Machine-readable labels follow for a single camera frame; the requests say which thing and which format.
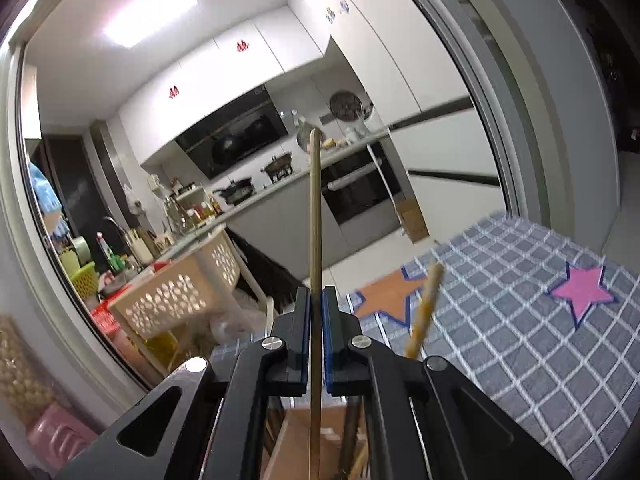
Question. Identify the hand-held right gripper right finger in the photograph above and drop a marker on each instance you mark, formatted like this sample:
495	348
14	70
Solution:
332	350

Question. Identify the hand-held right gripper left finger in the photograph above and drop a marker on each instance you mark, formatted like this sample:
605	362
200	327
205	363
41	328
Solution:
300	350

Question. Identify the beige plastic utensil holder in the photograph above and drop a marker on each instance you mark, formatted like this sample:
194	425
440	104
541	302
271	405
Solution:
295	440

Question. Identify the wooden chopstick with ridged tip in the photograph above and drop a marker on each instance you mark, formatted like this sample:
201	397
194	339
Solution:
425	305

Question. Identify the clear plastic bags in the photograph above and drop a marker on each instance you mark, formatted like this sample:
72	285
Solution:
235	320

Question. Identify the yellow cooking oil bottle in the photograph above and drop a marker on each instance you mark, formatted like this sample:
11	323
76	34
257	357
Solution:
160	350

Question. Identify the beige flower-cutout storage cart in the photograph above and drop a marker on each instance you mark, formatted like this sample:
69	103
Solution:
165	300

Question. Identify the cardboard box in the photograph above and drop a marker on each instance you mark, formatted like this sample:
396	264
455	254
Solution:
412	220

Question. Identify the black built-in oven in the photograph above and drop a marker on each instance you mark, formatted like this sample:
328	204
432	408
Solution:
360	185

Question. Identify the black wok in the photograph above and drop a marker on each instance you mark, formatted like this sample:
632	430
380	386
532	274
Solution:
235	191

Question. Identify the white spice rack with bottles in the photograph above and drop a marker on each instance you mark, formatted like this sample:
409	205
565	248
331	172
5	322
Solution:
192	210

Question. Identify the white hanging strip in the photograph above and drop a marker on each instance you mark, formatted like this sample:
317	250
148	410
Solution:
385	180

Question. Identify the grey checked star tablecloth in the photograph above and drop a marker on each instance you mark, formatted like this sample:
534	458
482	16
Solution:
500	285

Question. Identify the dark cooking pot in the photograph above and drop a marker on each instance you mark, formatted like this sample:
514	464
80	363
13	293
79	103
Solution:
277	165

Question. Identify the knife block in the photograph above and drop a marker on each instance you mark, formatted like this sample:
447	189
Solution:
140	242

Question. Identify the red plastic basket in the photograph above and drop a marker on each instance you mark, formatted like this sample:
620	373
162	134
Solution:
105	320

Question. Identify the round metal plate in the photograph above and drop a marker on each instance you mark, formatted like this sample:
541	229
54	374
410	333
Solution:
302	140

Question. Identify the black range hood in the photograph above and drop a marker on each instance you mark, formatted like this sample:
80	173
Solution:
235	135

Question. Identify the black kitchen faucet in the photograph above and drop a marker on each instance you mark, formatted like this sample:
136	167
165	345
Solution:
112	222

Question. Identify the green plastic basket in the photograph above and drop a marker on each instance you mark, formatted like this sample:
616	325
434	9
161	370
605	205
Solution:
82	277

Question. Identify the dark round steamer rack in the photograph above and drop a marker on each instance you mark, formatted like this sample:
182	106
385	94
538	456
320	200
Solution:
345	105

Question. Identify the stack of pink plastic stools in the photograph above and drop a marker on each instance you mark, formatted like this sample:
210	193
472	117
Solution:
60	435

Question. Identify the clear bag of beige balls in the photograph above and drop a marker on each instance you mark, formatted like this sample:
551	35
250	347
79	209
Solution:
20	365

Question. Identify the red paper decal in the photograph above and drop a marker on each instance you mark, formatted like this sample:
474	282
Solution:
242	46
174	92

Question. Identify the white upper kitchen cabinets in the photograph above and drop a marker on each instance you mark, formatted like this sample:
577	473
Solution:
210	75

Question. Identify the white refrigerator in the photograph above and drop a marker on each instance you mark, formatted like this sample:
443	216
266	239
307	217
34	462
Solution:
400	60

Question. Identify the blue hanging cloth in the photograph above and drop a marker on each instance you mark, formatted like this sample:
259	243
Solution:
42	195

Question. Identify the ceiling light panel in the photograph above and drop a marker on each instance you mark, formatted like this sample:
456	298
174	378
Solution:
142	17

